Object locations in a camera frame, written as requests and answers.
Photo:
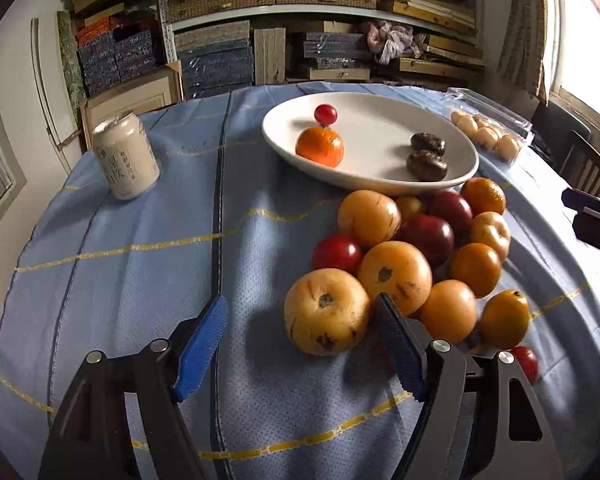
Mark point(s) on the orange round fruit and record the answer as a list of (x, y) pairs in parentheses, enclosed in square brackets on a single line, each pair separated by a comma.
[(401, 271)]

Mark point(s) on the orange tangerine with stem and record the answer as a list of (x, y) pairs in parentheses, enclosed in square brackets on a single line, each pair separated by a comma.
[(321, 145)]

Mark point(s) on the beige drink can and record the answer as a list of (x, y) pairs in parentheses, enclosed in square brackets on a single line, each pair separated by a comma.
[(125, 156)]

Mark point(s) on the cardboard framed panel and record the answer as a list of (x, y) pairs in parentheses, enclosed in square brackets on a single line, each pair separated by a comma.
[(160, 88)]

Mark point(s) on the dark red plum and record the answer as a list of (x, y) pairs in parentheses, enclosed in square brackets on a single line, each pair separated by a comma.
[(432, 236), (451, 207)]

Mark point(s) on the small red tomato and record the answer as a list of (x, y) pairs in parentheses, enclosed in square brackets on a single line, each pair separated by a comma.
[(337, 252)]

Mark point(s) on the white oval plate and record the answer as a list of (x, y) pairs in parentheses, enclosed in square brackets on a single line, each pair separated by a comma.
[(376, 133)]

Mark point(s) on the blue checked tablecloth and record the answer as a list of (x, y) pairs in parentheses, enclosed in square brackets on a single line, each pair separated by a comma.
[(229, 217)]

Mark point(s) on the dark wooden chair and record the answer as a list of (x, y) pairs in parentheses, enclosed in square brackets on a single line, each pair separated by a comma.
[(582, 165)]

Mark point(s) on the clear plastic fruit box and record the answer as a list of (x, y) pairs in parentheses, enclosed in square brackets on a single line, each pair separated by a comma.
[(493, 128)]

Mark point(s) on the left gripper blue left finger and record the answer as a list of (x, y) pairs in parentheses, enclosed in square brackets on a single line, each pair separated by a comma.
[(194, 344)]

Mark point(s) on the white metal shelf unit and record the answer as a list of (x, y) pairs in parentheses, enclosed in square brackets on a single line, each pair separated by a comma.
[(225, 45)]

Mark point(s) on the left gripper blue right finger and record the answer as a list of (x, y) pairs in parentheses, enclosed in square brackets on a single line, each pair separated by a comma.
[(401, 338)]

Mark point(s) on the pink plastic bag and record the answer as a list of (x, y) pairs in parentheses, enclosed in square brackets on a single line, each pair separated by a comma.
[(387, 41)]

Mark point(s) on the large yellow pear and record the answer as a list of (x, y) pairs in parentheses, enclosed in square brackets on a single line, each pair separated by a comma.
[(326, 312)]

